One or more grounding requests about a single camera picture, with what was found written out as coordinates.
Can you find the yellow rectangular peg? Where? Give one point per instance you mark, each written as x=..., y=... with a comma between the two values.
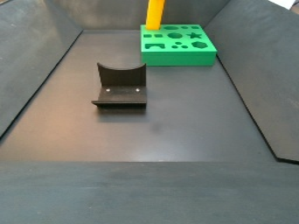
x=154, y=10

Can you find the green shape-sorting block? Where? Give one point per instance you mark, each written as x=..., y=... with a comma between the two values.
x=176, y=45

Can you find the black curved holder bracket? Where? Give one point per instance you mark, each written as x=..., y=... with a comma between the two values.
x=121, y=86

